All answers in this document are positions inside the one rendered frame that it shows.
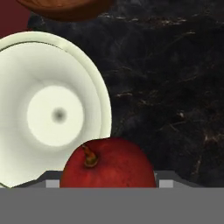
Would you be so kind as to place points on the white bowl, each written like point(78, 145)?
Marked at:
point(55, 116)

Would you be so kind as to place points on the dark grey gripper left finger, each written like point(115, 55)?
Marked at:
point(49, 178)

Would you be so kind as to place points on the brown wooden bowl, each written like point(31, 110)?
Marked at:
point(67, 8)

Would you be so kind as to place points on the red mango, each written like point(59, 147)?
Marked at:
point(110, 166)

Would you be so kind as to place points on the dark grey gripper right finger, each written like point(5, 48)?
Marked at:
point(169, 178)

